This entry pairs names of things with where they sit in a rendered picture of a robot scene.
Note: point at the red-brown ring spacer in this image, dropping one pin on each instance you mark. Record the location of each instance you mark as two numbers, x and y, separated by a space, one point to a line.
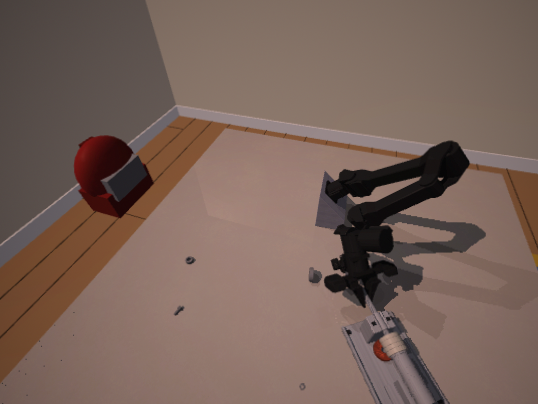
378 353

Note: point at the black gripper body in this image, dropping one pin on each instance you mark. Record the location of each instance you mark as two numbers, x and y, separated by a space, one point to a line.
357 268

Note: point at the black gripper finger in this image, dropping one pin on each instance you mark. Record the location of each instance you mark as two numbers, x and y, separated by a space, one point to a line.
371 286
359 292

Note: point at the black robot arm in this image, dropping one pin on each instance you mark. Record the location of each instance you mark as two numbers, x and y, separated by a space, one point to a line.
445 160

